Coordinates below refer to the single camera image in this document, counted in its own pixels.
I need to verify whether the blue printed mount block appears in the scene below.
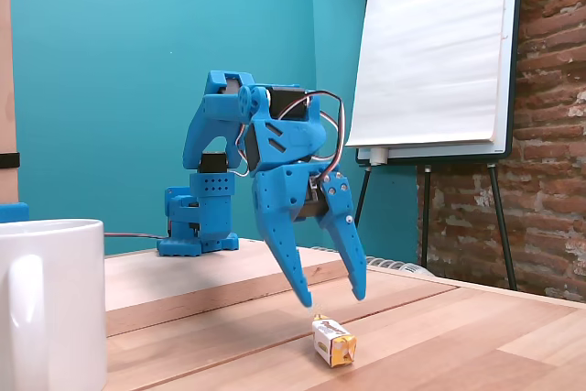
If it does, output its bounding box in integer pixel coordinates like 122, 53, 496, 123
0, 201, 30, 224

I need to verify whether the white red gripper servo wire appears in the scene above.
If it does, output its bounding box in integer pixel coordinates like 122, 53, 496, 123
232, 90, 347, 191

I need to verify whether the yellow white sweet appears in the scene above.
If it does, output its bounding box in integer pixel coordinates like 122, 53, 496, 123
311, 312, 358, 368

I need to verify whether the white ceramic mug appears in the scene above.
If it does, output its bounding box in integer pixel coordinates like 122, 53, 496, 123
0, 219, 109, 391

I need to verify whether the flipchart easel with dark frame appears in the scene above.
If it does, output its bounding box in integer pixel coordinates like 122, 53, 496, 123
345, 0, 527, 292

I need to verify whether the white radiator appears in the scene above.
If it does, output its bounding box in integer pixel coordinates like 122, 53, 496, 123
310, 245, 434, 278

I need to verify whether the wooden post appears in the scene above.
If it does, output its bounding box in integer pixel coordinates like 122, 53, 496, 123
0, 0, 22, 205

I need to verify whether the light wooden base board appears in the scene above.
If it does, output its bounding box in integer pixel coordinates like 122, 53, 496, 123
103, 238, 360, 339

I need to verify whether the red black base cable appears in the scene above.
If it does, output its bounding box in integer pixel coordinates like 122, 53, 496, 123
103, 232, 168, 242

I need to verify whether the white flipchart paper pad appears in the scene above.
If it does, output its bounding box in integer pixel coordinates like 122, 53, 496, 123
346, 0, 512, 148

